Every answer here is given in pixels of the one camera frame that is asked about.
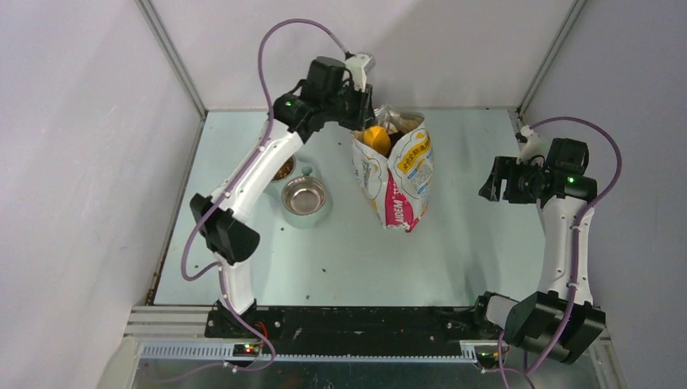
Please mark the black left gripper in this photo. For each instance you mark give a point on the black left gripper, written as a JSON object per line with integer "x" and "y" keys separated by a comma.
{"x": 365, "y": 116}

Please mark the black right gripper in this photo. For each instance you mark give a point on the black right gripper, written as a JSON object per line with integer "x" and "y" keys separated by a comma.
{"x": 506, "y": 168}

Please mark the orange plastic scoop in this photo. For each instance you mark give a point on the orange plastic scoop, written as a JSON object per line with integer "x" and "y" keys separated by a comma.
{"x": 378, "y": 139}

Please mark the white yellow pet food bag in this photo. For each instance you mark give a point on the white yellow pet food bag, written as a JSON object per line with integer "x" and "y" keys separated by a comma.
{"x": 397, "y": 185}

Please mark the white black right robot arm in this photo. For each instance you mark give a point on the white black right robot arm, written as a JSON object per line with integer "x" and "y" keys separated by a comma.
{"x": 559, "y": 319}

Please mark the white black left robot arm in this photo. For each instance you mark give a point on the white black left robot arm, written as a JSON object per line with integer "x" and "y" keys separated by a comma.
{"x": 333, "y": 91}

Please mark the small steel bowl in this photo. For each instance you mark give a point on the small steel bowl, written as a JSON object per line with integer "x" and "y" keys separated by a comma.
{"x": 295, "y": 160}

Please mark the kibble in small bowl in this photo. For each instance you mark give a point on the kibble in small bowl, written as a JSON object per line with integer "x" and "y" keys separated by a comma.
{"x": 284, "y": 170}

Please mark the steel bowl in green stand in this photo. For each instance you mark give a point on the steel bowl in green stand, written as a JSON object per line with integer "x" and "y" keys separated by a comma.
{"x": 303, "y": 199}

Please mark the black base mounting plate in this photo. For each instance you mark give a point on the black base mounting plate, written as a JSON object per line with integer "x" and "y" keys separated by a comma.
{"x": 361, "y": 331}

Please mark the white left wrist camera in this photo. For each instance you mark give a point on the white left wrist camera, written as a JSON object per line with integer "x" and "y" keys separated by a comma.
{"x": 359, "y": 65}

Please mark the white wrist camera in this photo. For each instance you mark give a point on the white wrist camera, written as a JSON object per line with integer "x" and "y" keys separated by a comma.
{"x": 535, "y": 148}
{"x": 359, "y": 65}

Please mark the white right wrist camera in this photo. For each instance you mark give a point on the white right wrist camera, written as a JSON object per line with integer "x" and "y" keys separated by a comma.
{"x": 535, "y": 148}

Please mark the aluminium frame post right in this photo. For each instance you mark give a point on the aluminium frame post right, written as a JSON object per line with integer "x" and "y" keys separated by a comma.
{"x": 561, "y": 36}

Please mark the aluminium frame post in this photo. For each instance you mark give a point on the aluminium frame post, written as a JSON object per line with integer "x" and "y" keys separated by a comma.
{"x": 561, "y": 36}
{"x": 161, "y": 35}

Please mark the aluminium frame post left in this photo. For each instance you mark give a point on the aluminium frame post left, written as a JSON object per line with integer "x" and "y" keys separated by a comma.
{"x": 161, "y": 35}

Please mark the grey slotted cable duct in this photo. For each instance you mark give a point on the grey slotted cable duct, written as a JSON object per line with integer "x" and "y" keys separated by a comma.
{"x": 228, "y": 352}

